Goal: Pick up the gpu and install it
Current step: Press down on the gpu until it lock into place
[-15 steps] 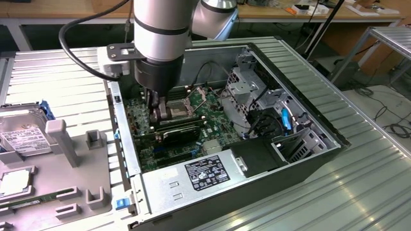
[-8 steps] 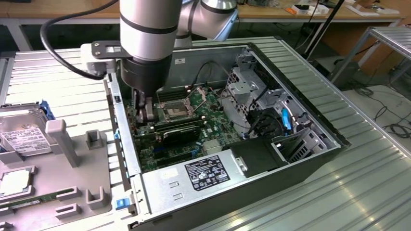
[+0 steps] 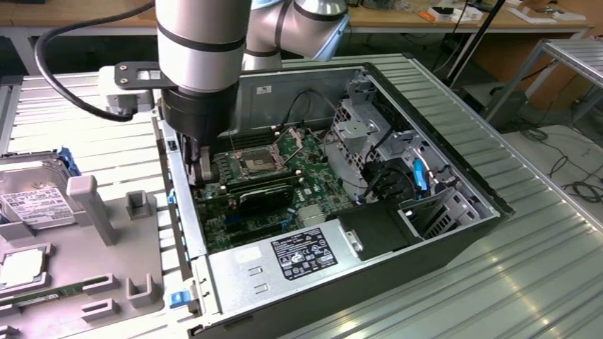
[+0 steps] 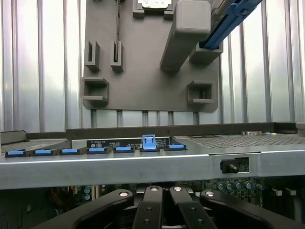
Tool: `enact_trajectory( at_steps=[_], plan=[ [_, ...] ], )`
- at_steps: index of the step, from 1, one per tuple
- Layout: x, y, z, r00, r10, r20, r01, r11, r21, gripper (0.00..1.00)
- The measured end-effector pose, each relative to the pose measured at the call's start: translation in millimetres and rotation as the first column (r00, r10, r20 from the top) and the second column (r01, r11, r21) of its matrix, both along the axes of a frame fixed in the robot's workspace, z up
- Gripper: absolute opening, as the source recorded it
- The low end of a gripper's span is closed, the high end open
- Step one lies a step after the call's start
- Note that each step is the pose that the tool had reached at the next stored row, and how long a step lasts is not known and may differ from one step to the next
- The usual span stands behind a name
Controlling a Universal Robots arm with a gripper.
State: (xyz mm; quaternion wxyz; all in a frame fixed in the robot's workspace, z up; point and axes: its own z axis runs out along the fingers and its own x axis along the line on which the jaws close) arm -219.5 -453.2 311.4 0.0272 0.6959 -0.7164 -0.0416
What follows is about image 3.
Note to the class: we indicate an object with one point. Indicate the blue case latch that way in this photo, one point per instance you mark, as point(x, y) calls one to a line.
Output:
point(179, 299)

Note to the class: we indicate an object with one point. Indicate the wooden desk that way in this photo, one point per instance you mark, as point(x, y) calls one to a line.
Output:
point(400, 23)
point(71, 19)

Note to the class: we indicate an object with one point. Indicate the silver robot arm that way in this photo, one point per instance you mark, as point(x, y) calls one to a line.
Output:
point(203, 35)

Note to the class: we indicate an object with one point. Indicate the open black PC case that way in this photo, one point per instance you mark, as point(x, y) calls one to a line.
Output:
point(452, 148)

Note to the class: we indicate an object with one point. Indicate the silver power supply unit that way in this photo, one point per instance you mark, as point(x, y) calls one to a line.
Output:
point(250, 275)

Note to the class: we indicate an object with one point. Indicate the grey parts rack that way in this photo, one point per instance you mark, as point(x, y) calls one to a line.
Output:
point(84, 254)

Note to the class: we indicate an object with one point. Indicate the perforated metal drive cage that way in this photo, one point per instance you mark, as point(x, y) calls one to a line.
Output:
point(360, 134)

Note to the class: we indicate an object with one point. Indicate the aluminium frame table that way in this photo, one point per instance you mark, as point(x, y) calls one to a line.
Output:
point(575, 53)

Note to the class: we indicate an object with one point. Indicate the silver chipset heat sink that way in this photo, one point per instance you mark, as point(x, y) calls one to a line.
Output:
point(311, 214)

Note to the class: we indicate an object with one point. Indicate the green RAM stick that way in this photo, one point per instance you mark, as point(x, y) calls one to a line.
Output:
point(41, 295)
point(263, 181)

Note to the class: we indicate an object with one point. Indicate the CPU socket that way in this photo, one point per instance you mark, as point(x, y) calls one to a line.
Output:
point(258, 160)

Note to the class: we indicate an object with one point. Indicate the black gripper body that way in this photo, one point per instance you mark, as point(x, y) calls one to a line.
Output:
point(198, 113)

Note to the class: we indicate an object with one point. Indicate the silver hard disk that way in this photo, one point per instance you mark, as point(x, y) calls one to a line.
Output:
point(32, 197)

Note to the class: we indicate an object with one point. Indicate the silver CPU chip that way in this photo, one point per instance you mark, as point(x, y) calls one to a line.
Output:
point(21, 266)

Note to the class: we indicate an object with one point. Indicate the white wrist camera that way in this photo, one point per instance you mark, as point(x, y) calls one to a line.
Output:
point(124, 95)

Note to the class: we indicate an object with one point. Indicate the blue disk bracket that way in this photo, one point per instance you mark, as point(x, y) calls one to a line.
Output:
point(70, 162)

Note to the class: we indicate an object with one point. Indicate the blue drive latch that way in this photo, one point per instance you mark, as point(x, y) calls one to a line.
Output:
point(419, 173)

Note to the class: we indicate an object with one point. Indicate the green motherboard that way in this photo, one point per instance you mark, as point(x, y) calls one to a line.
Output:
point(324, 187)

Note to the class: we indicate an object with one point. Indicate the black slanted pole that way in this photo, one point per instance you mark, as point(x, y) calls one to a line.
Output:
point(475, 39)

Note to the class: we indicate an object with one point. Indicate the flat white box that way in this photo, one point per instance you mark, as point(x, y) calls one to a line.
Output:
point(532, 16)

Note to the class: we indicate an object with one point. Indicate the metal socket cover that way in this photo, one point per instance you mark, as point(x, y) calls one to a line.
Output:
point(290, 143)

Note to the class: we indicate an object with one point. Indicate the graphics card with black cooler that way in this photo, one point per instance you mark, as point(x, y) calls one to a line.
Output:
point(263, 200)

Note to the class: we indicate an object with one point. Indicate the black box under desk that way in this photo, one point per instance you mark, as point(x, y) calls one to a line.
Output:
point(499, 102)

